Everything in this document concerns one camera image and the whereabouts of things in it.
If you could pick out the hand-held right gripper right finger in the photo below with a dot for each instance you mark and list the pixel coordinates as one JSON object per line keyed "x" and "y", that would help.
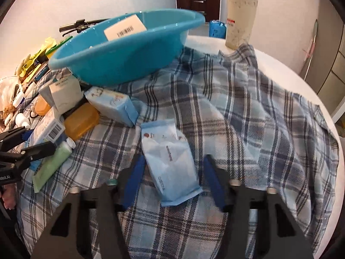
{"x": 213, "y": 183}

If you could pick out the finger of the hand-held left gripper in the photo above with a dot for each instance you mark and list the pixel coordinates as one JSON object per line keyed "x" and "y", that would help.
{"x": 13, "y": 137}
{"x": 35, "y": 151}

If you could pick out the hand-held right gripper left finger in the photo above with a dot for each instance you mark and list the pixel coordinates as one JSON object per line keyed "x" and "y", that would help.
{"x": 134, "y": 178}

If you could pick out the blue and white barcode box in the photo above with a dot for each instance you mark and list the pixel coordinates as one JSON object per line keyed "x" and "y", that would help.
{"x": 54, "y": 130}

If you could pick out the light blue wipes packet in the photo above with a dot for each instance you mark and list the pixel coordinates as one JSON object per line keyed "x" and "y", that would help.
{"x": 169, "y": 162}

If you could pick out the blue plastic basin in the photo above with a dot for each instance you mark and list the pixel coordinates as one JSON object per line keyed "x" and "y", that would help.
{"x": 121, "y": 59}

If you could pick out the person's left hand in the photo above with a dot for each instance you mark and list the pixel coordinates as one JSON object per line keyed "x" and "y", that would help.
{"x": 9, "y": 197}

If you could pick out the small white bottle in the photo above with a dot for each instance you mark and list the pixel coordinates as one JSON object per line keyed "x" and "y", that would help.
{"x": 22, "y": 120}

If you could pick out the green tube with white cap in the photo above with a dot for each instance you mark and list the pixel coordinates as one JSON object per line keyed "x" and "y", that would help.
{"x": 54, "y": 162}

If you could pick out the small orange case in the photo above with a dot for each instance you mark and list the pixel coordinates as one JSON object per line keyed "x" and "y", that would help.
{"x": 41, "y": 106}

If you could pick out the white plastic bottle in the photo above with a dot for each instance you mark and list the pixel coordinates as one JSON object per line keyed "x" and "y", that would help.
{"x": 18, "y": 95}

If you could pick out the white plastic bag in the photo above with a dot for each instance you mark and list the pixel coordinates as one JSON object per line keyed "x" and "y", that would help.
{"x": 6, "y": 89}

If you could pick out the large orange soap case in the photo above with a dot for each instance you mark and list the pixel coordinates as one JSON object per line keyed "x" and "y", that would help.
{"x": 80, "y": 121}

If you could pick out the white and grey carton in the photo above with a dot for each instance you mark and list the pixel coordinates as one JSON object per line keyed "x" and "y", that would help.
{"x": 64, "y": 94}

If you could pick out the stack of books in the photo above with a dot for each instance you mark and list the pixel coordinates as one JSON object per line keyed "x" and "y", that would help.
{"x": 37, "y": 74}

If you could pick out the blue plaid cloth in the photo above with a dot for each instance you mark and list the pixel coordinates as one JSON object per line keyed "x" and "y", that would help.
{"x": 242, "y": 113}

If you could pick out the light blue tissue pack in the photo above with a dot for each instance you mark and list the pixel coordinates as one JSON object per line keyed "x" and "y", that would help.
{"x": 110, "y": 102}

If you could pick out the yellow plastic bag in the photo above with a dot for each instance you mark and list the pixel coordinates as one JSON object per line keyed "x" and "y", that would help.
{"x": 35, "y": 59}

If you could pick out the yellow container with green rim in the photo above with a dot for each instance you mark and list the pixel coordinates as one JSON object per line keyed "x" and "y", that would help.
{"x": 54, "y": 49}

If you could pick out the black bicycle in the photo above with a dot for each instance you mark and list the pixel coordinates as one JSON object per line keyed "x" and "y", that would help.
{"x": 70, "y": 27}

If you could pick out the white box with barcode label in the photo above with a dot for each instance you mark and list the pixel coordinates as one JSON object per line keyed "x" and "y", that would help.
{"x": 124, "y": 28}

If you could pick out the blue plastic bag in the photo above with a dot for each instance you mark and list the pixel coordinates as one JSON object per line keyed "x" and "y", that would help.
{"x": 217, "y": 29}

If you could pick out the beige paper bag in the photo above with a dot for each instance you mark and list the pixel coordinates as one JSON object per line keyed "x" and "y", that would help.
{"x": 240, "y": 19}

